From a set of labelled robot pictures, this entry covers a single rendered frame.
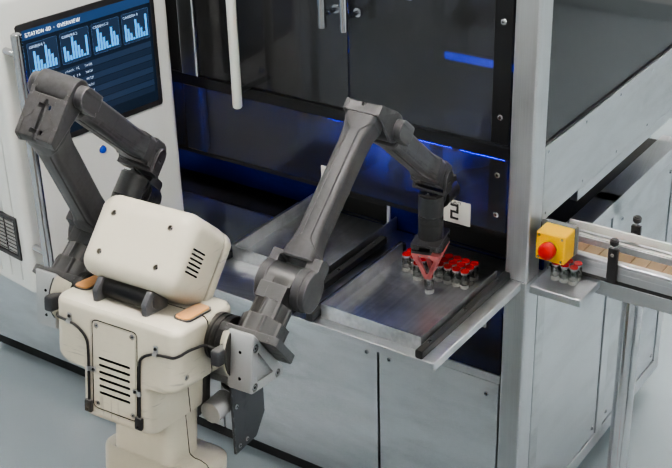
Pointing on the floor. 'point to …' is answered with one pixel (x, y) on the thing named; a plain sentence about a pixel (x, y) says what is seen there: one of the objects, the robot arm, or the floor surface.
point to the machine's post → (525, 205)
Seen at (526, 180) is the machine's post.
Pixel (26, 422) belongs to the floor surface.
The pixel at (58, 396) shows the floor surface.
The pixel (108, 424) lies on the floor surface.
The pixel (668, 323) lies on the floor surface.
